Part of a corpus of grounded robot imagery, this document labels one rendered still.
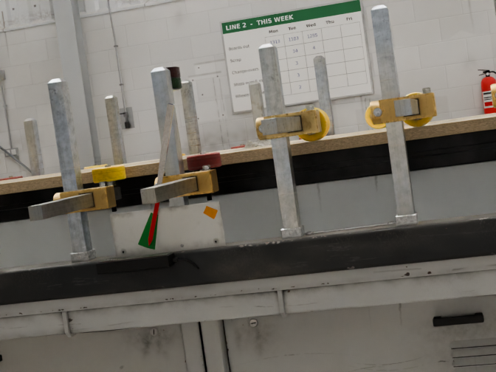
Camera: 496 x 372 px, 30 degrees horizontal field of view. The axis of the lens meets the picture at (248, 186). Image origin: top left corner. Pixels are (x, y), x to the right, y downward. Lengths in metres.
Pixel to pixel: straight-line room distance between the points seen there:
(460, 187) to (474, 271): 0.25
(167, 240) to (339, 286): 0.40
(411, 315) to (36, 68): 8.20
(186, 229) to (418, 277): 0.52
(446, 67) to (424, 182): 6.96
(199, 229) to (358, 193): 0.40
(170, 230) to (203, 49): 7.48
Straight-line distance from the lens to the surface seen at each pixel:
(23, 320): 2.30
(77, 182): 2.16
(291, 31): 9.29
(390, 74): 1.98
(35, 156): 3.42
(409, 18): 9.18
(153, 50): 9.67
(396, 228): 1.97
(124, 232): 2.12
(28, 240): 2.47
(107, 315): 2.21
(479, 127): 2.16
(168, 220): 2.08
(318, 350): 2.33
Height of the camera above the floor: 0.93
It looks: 3 degrees down
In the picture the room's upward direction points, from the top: 8 degrees counter-clockwise
